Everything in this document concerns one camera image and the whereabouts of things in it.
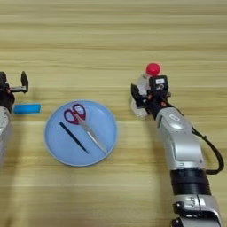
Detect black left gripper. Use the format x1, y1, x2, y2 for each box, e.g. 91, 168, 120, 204
0, 70, 29, 114

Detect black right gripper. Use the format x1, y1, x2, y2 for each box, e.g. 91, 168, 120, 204
130, 83, 173, 119

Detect small blue rectangular block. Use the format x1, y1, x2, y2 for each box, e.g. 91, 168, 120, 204
13, 102, 42, 114

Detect clear bottle red cap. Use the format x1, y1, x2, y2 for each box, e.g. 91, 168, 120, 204
129, 62, 162, 119

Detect red handled scissors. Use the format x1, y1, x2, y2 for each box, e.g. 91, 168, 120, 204
63, 103, 109, 155

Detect light blue round plate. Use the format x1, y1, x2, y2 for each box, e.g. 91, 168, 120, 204
43, 99, 119, 168

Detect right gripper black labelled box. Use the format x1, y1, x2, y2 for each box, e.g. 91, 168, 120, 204
148, 74, 169, 93

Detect thin black stick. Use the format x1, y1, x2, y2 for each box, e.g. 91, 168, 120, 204
59, 121, 90, 154

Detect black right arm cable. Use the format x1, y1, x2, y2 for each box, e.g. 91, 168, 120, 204
165, 100, 225, 176

